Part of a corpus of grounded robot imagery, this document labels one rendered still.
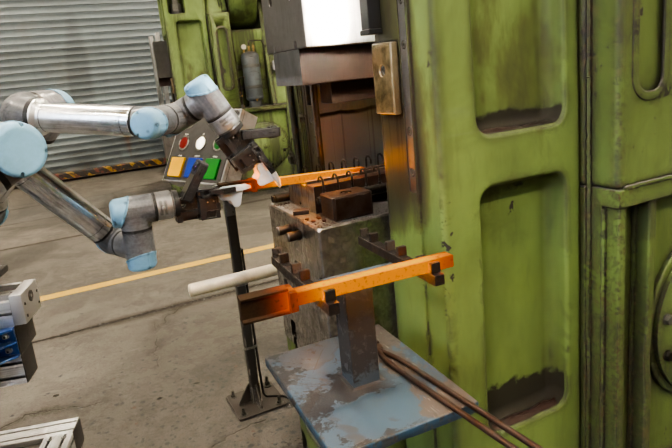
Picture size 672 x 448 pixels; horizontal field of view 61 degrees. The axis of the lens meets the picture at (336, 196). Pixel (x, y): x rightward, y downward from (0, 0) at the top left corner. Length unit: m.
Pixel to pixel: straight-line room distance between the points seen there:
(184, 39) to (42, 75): 3.43
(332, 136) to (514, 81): 0.66
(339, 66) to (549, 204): 0.67
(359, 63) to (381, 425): 0.96
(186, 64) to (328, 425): 5.69
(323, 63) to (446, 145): 0.46
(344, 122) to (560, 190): 0.73
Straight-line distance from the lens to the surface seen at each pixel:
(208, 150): 2.07
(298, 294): 0.97
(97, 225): 1.61
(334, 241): 1.48
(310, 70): 1.56
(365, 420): 1.12
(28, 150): 1.36
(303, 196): 1.67
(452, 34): 1.30
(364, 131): 1.94
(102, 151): 9.56
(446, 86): 1.29
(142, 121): 1.43
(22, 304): 1.86
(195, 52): 6.56
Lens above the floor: 1.31
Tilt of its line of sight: 13 degrees down
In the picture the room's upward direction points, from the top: 6 degrees counter-clockwise
